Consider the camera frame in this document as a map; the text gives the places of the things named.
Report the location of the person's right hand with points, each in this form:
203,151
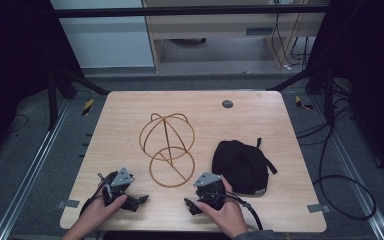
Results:
228,215

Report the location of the black metal stand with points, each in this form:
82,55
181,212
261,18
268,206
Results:
328,96
53,96

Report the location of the white cabinet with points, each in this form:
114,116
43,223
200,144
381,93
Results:
106,40

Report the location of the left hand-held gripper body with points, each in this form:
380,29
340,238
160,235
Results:
121,180

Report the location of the grey metal table bracket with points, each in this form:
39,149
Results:
318,208
68,203

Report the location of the person's left hand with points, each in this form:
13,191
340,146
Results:
98,210

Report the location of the yellow black striped tape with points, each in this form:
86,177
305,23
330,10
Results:
301,102
87,107

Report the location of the black horizontal frame bar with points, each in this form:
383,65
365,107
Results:
180,12

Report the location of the black cap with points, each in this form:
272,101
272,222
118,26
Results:
240,166

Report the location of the aluminium floor rail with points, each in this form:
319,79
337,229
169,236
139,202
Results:
356,180
30,173

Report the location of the grey round table grommet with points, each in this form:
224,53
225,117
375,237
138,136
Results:
227,103

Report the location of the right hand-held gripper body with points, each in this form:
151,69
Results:
210,188

